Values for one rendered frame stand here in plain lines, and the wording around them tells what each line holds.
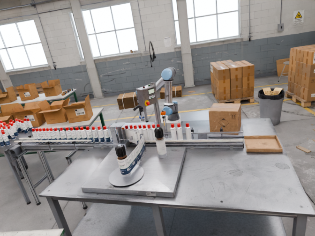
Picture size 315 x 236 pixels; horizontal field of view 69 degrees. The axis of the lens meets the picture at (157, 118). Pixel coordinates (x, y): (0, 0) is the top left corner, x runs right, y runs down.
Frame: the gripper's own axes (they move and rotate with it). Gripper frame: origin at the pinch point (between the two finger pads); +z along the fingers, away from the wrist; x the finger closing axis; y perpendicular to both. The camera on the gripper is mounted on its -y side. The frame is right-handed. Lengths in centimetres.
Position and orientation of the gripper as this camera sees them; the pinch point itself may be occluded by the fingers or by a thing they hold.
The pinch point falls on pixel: (141, 117)
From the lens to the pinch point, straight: 291.1
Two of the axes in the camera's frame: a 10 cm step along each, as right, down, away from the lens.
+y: 9.9, -1.1, -1.2
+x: 0.7, -3.8, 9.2
